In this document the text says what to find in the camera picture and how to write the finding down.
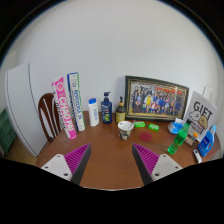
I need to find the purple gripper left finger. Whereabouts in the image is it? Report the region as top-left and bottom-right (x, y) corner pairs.
(41, 143), (92, 186)

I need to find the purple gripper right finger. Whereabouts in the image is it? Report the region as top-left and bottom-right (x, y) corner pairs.
(131, 143), (183, 186)

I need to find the green plastic water bottle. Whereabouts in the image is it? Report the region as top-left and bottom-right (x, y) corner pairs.
(167, 119), (192, 154)

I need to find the red round coaster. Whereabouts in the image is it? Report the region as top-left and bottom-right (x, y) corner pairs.
(139, 132), (152, 142)

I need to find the green soap packet left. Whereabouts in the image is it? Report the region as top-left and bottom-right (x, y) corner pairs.
(135, 121), (146, 128)

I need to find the patterned ceramic cup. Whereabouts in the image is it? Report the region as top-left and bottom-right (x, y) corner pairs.
(118, 121), (134, 140)

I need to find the spoon in cup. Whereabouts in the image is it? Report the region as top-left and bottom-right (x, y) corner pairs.
(128, 120), (136, 128)

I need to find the blue white tissue pack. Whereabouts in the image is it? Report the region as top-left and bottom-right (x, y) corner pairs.
(168, 118), (184, 134)

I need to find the small brown box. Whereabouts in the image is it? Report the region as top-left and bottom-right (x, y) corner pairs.
(185, 136), (195, 146)

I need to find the small white device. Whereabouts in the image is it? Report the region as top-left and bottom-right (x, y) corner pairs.
(193, 149), (202, 163)

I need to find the dark wooden chair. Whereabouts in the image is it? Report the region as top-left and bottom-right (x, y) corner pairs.
(38, 93), (61, 141)

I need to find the amber pump bottle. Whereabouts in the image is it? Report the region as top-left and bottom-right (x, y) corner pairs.
(116, 97), (126, 123)

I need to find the white lotion bottle blue cap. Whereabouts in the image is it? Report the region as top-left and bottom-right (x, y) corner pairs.
(88, 98), (99, 127)

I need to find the framed group photo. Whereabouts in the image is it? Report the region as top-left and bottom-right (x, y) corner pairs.
(125, 75), (189, 121)

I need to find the blue detergent bottle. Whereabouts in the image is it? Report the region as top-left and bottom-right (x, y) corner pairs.
(198, 125), (217, 157)

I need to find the dark blue pump bottle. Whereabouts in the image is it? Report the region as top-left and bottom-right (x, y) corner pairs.
(101, 92), (112, 124)

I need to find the pink shuttlecock tube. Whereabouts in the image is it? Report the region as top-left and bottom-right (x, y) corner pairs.
(51, 76), (76, 139)

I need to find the green crate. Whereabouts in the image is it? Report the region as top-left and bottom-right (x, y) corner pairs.
(0, 110), (16, 154)

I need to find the white gift paper bag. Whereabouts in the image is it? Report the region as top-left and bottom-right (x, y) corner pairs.
(183, 85), (217, 141)

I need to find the white cabinet door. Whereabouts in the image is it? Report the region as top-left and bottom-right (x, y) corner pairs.
(5, 64), (47, 157)

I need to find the blue green shuttlecock tube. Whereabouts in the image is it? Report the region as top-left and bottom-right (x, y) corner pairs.
(67, 72), (85, 131)

